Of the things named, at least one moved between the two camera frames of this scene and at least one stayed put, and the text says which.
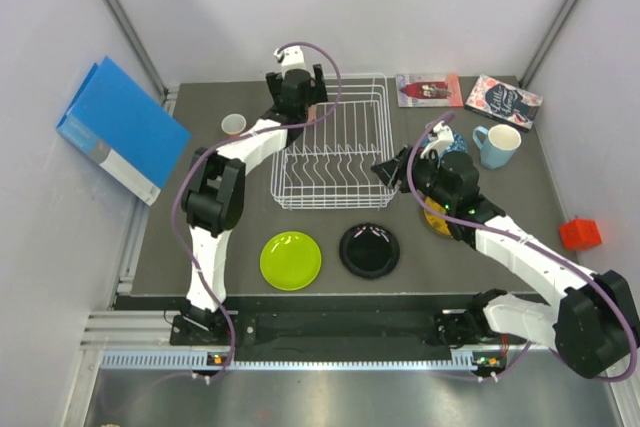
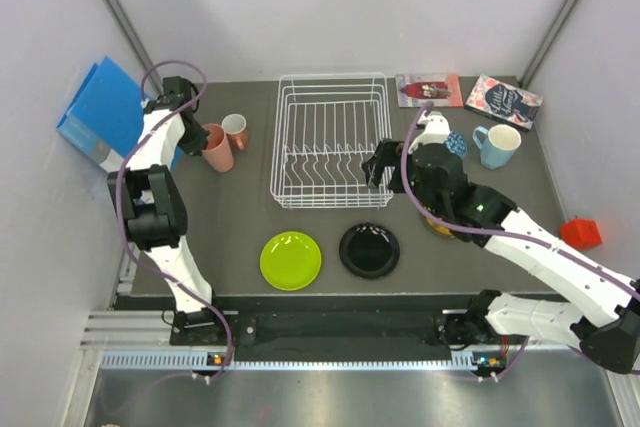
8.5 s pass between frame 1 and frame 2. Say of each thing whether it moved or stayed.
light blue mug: stayed
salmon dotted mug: stayed
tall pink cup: moved
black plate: stayed
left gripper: moved
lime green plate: stayed
